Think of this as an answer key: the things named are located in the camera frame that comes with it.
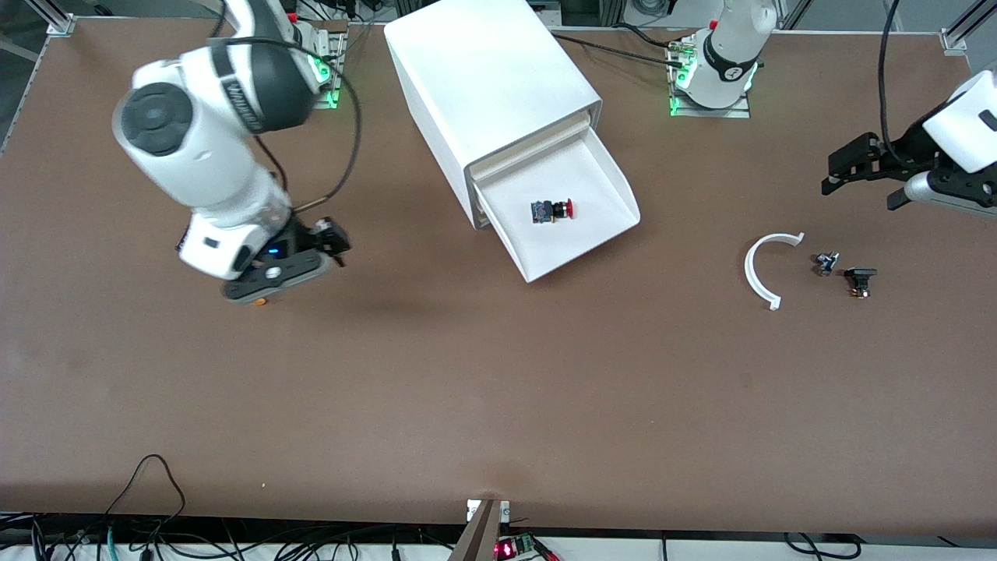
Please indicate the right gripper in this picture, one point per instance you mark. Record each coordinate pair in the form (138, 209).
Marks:
(299, 236)

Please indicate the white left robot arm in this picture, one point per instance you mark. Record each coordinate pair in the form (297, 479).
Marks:
(728, 54)

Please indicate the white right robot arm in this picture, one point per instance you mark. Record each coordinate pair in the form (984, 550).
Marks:
(202, 140)

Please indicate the black switch component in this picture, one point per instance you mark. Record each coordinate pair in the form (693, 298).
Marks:
(860, 279)

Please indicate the red push button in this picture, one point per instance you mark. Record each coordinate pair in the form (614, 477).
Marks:
(554, 210)

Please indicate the circuit board with red light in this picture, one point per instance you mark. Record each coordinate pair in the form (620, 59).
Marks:
(514, 548)

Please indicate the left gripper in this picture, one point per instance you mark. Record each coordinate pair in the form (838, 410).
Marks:
(908, 146)

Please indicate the white curved plastic arc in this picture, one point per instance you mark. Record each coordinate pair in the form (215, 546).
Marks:
(748, 269)

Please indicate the wooden camera mount bracket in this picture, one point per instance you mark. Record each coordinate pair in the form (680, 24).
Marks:
(479, 534)

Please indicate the white drawer cabinet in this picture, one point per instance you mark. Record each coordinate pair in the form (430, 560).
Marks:
(483, 70)

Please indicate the aluminium frame profile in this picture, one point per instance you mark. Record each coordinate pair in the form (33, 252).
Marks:
(962, 31)
(56, 19)

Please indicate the small black grey component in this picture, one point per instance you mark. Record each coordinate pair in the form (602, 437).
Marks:
(826, 263)

